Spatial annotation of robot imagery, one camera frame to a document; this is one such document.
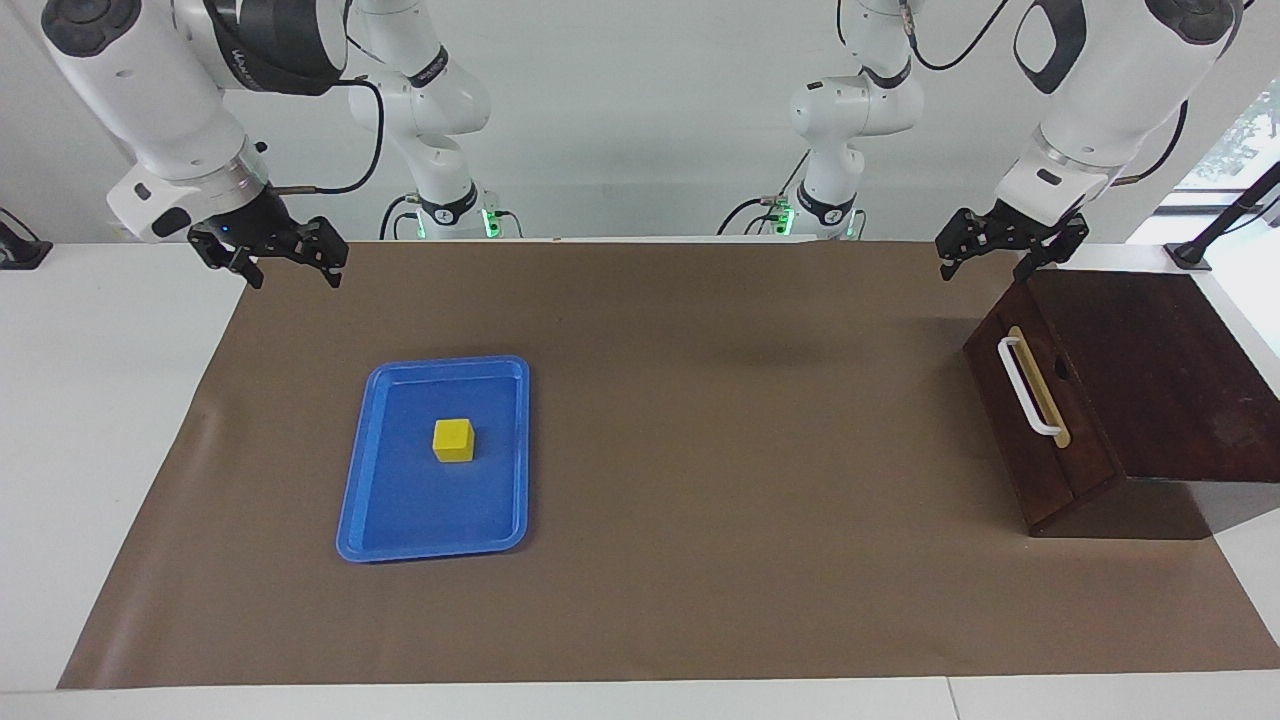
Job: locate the black table clamp mount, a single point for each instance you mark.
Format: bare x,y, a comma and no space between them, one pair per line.
18,250

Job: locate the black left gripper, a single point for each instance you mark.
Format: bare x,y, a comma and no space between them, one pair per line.
1015,230

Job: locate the yellow cube block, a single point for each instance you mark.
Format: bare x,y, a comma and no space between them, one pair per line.
453,442

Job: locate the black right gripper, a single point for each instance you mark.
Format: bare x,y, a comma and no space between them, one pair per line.
258,218

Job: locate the brown paper table mat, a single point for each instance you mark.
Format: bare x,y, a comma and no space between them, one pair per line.
700,500

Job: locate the blue plastic tray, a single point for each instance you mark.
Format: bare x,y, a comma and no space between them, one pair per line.
400,500

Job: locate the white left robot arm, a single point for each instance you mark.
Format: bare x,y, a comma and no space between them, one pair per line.
1090,90

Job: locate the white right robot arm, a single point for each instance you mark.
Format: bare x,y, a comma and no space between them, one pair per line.
150,90

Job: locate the bright window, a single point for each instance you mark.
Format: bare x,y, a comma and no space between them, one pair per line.
1240,130

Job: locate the dark wooden drawer cabinet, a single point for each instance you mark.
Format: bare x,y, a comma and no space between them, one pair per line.
1180,380

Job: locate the dark wooden drawer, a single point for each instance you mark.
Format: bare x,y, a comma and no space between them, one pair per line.
1040,480

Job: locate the black camera stand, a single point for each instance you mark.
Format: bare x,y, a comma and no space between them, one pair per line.
1235,212

